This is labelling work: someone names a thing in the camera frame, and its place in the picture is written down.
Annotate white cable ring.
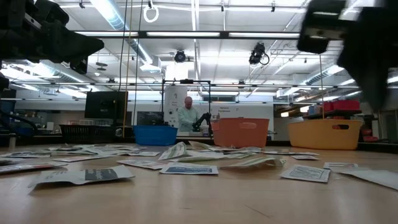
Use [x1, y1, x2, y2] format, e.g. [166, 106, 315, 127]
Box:
[142, 4, 160, 24]

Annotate yellow plastic bin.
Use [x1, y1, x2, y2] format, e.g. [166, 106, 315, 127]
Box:
[287, 119, 364, 151]

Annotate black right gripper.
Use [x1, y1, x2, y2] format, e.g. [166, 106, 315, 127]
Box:
[297, 0, 398, 110]

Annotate white packet red square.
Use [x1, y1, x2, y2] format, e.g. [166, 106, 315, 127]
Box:
[290, 154, 320, 161]
[116, 159, 167, 170]
[0, 161, 68, 174]
[52, 154, 111, 163]
[323, 161, 359, 171]

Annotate black mesh basket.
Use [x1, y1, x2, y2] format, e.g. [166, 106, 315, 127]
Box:
[58, 124, 118, 144]

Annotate black frame stand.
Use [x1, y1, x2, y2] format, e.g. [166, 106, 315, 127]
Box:
[160, 79, 212, 138]

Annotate person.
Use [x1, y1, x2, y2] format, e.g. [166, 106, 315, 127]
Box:
[177, 96, 201, 133]

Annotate black monitor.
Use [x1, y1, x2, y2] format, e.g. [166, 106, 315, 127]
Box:
[84, 90, 129, 119]

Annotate wall shelf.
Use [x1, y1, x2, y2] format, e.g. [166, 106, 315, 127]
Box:
[303, 109, 363, 121]

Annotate white packet blue print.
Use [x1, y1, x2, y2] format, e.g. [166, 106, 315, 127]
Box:
[0, 151, 52, 159]
[83, 147, 128, 156]
[159, 162, 220, 175]

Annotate white packet dark print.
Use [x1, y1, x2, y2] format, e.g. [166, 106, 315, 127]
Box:
[27, 164, 136, 189]
[279, 164, 331, 184]
[289, 151, 320, 157]
[123, 151, 161, 157]
[0, 157, 24, 166]
[262, 150, 293, 156]
[46, 145, 94, 152]

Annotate red storage boxes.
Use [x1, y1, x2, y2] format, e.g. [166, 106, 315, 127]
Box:
[323, 99, 361, 112]

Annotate blue plastic bin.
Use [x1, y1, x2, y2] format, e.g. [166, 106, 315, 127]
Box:
[132, 124, 178, 147]

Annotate orange plastic bin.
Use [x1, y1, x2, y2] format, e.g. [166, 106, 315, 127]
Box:
[211, 117, 271, 149]

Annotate black crossbar with lights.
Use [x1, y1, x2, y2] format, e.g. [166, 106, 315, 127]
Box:
[70, 29, 302, 40]

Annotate yellow hanging cord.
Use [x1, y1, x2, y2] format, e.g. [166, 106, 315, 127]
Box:
[123, 0, 134, 138]

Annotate black hanging cable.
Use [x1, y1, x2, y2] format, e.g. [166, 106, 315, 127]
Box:
[117, 0, 129, 93]
[132, 0, 144, 126]

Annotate black overhead camera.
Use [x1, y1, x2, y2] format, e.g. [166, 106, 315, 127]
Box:
[248, 42, 270, 66]
[174, 49, 187, 63]

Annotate green striped white packet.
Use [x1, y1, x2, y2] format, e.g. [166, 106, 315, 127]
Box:
[51, 150, 94, 156]
[219, 156, 287, 170]
[223, 148, 265, 159]
[188, 140, 215, 150]
[157, 141, 188, 161]

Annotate long plain white packet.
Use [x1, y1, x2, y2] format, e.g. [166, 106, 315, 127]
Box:
[338, 167, 398, 191]

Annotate silver ceiling air duct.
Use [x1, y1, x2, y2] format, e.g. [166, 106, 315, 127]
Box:
[306, 65, 346, 86]
[90, 0, 153, 65]

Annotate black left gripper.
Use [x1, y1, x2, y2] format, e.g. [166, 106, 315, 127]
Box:
[0, 12, 105, 75]

